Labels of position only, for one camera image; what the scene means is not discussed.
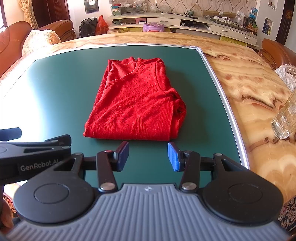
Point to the brown leather armchair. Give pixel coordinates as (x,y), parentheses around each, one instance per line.
(275,51)

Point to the floral patterned carpet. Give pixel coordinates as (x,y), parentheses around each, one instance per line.
(288,215)

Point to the yellow curtain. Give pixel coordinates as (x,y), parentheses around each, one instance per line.
(26,10)

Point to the clear glass mug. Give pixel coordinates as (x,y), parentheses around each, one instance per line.
(283,122)

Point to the red knit sweater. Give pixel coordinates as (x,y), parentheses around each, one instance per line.
(134,104)

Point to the cream television cabinet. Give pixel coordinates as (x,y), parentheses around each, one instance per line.
(222,30)

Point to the brown leather sofa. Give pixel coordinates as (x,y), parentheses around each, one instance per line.
(9,46)

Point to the black bag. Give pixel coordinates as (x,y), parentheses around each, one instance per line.
(89,27)

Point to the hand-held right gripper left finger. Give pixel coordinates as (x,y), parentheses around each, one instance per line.
(123,156)

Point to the red plastic bag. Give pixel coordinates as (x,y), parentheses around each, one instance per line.
(101,25)

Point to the person's left hand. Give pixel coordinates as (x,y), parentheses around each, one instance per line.
(5,216)

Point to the dark snack bag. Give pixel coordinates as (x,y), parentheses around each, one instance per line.
(251,25)

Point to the purple plastic stool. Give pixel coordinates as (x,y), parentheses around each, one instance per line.
(153,27)

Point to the green table mat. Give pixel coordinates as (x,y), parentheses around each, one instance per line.
(57,92)

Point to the dark wooden door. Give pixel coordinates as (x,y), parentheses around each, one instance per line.
(50,9)

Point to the white lace doily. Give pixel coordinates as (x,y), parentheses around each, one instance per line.
(286,74)

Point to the wall calendar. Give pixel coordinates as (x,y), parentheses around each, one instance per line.
(91,5)

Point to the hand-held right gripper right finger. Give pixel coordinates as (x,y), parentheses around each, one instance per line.
(174,157)

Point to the long cardboard box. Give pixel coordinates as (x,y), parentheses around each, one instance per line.
(218,13)

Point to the cream lace sofa cover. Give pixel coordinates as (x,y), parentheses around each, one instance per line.
(39,42)

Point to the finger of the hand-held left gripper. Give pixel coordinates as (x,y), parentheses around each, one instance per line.
(59,143)

